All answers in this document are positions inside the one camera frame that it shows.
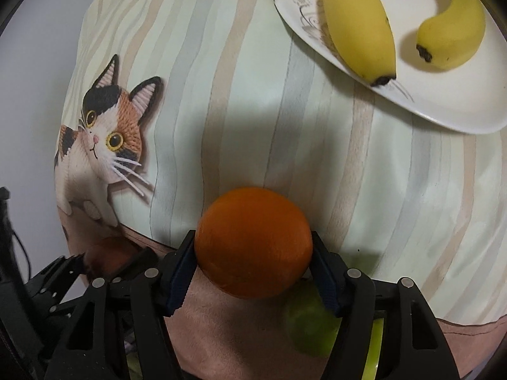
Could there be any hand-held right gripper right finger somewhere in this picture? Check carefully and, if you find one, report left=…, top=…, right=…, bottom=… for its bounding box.
left=305, top=231, right=460, bottom=380

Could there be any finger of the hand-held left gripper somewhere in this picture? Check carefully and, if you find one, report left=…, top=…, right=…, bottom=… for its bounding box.
left=24, top=254, right=93, bottom=325
left=119, top=245, right=160, bottom=282

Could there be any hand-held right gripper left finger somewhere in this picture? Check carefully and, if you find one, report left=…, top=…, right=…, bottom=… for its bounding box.
left=43, top=230, right=196, bottom=380

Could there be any orange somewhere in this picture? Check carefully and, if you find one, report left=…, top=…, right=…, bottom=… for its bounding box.
left=194, top=187, right=313, bottom=300

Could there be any white plate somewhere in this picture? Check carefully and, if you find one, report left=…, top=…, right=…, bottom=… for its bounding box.
left=271, top=0, right=507, bottom=134

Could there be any yellow banana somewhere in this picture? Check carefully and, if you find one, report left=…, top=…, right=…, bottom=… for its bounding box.
left=416, top=0, right=486, bottom=72
left=320, top=0, right=397, bottom=88

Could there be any striped cat print blanket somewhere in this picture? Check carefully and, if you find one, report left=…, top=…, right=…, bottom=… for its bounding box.
left=53, top=0, right=507, bottom=380

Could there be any black cable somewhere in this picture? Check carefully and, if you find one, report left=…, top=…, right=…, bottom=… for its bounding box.
left=9, top=222, right=33, bottom=283

